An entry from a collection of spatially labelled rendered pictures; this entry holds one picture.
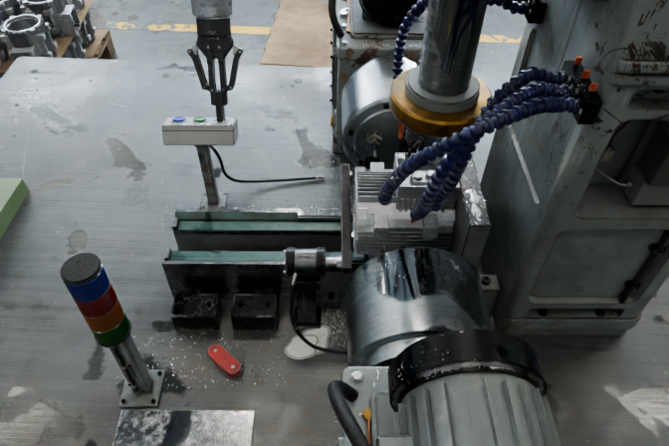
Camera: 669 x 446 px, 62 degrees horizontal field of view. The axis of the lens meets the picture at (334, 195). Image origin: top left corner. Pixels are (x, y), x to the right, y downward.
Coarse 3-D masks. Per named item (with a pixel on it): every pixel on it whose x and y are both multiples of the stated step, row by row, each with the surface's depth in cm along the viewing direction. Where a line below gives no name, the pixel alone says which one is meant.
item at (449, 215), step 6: (360, 168) 121; (354, 174) 123; (360, 210) 112; (366, 210) 112; (444, 210) 113; (450, 210) 112; (360, 216) 112; (366, 216) 112; (444, 216) 113; (450, 216) 112; (354, 252) 121
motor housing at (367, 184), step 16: (368, 176) 117; (384, 176) 117; (368, 192) 114; (368, 208) 114; (384, 208) 114; (368, 224) 115; (400, 224) 113; (416, 224) 113; (448, 224) 115; (368, 240) 115; (384, 240) 115; (400, 240) 114; (416, 240) 114; (432, 240) 114; (448, 240) 114
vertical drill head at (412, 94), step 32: (448, 0) 83; (480, 0) 83; (448, 32) 86; (480, 32) 88; (448, 64) 90; (416, 96) 95; (448, 96) 95; (480, 96) 99; (416, 128) 96; (448, 128) 94
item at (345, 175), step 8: (344, 168) 123; (344, 176) 122; (344, 184) 121; (344, 192) 120; (344, 200) 119; (344, 208) 118; (344, 216) 117; (344, 224) 116; (344, 232) 115; (352, 232) 115; (344, 240) 114; (352, 240) 116; (344, 248) 113; (344, 256) 112; (344, 264) 111; (344, 272) 112
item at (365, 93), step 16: (368, 64) 138; (384, 64) 136; (416, 64) 139; (352, 80) 139; (368, 80) 134; (384, 80) 132; (352, 96) 135; (368, 96) 130; (384, 96) 127; (352, 112) 131; (368, 112) 129; (384, 112) 128; (352, 128) 132; (368, 128) 132; (384, 128) 132; (352, 144) 136; (368, 144) 132; (384, 144) 135; (400, 144) 135; (352, 160) 140; (368, 160) 138; (384, 160) 139
